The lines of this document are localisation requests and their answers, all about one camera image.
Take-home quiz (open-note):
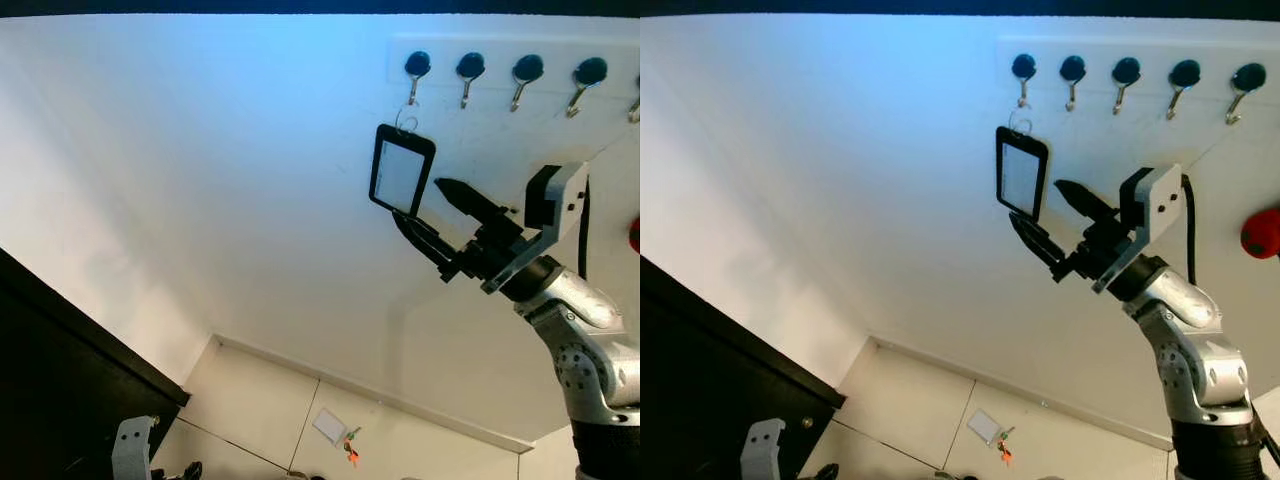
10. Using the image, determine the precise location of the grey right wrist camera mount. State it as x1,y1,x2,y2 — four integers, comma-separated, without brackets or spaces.
480,162,591,296
1090,163,1184,295

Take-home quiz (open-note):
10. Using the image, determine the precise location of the black badge holder with ring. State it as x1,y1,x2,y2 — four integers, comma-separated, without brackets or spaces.
995,105,1050,220
368,103,437,218

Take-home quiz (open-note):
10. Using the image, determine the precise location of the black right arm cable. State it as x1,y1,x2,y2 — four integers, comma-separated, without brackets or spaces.
1179,174,1200,287
576,177,592,283

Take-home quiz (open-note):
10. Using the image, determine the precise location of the black furniture panel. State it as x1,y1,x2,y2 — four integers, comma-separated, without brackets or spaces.
0,248,192,480
640,257,847,480

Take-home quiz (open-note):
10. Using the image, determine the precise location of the white card tag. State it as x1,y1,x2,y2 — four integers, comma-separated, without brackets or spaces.
312,407,349,445
966,408,1004,447

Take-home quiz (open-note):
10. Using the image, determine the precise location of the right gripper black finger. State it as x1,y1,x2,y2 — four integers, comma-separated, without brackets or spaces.
1054,180,1123,224
436,179,513,224
1010,214,1076,277
392,213,461,279

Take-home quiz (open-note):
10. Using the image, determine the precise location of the white wall hook rack board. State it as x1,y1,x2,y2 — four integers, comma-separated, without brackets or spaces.
997,38,1280,132
388,35,641,127

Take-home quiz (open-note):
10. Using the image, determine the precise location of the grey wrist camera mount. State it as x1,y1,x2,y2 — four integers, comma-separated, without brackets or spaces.
1090,163,1184,295
480,162,591,296
741,418,788,480
111,416,161,480

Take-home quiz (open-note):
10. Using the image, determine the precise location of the black knob metal wall hook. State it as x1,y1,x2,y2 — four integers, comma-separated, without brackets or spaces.
1060,56,1087,112
1166,60,1202,121
1011,54,1038,109
456,53,487,109
404,51,433,107
1226,63,1268,126
1112,57,1142,116
566,57,609,119
510,54,546,112

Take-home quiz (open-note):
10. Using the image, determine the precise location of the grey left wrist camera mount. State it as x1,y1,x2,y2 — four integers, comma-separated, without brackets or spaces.
741,418,788,480
111,416,161,480

